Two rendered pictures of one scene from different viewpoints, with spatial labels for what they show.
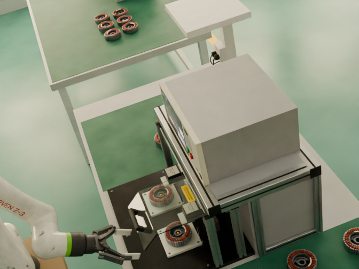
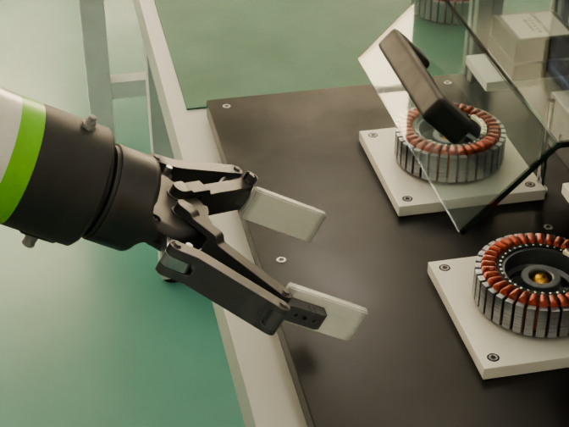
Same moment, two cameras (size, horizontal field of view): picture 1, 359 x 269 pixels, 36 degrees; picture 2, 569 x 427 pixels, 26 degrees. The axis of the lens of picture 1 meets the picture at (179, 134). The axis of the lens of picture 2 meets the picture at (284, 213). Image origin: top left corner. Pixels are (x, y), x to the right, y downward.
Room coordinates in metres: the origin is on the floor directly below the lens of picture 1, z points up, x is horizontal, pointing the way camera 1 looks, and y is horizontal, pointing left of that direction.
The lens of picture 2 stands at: (0.68, 0.34, 1.43)
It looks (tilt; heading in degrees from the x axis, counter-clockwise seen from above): 34 degrees down; 358
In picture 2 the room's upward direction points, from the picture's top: straight up
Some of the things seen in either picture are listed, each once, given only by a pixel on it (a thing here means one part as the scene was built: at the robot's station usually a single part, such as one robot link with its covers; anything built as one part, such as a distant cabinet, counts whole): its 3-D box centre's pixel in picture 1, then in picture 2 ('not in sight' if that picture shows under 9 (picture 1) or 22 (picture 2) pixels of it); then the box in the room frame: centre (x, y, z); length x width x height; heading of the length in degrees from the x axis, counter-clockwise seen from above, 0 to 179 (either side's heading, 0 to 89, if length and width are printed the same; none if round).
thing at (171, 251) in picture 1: (179, 237); (536, 306); (1.52, 0.10, 0.78); 0.15 x 0.15 x 0.01; 10
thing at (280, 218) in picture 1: (287, 214); not in sight; (1.39, -0.33, 0.91); 0.28 x 0.03 x 0.32; 100
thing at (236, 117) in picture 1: (227, 115); not in sight; (1.68, -0.20, 1.22); 0.44 x 0.39 x 0.20; 10
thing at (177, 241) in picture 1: (178, 234); (539, 283); (1.52, 0.10, 0.80); 0.11 x 0.11 x 0.04
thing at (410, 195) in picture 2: not in sight; (448, 163); (1.76, 0.14, 0.78); 0.15 x 0.15 x 0.01; 10
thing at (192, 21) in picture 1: (212, 45); not in sight; (2.63, -0.29, 0.98); 0.37 x 0.35 x 0.46; 10
